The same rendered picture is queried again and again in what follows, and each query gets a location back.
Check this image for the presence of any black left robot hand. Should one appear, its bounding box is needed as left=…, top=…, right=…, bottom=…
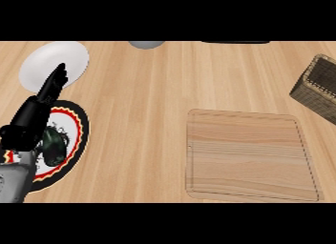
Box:
left=0, top=62, right=70, bottom=153

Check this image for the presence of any wooden cutting board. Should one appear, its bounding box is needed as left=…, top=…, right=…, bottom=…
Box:
left=185, top=108, right=326, bottom=202

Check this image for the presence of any brown wicker basket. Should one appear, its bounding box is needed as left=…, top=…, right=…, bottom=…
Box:
left=289, top=53, right=336, bottom=132

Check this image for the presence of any dark green vegetable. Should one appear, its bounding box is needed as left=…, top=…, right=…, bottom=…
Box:
left=39, top=125, right=70, bottom=168

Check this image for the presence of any black red patterned plate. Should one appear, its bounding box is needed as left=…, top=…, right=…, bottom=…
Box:
left=0, top=99, right=91, bottom=193

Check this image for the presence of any white oval plate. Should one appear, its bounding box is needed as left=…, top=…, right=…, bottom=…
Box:
left=17, top=41, right=91, bottom=93

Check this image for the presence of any grey round object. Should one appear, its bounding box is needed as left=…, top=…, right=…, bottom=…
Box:
left=128, top=40, right=168, bottom=50

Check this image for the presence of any black flat appliance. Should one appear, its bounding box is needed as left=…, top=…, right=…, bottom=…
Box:
left=200, top=40, right=272, bottom=45

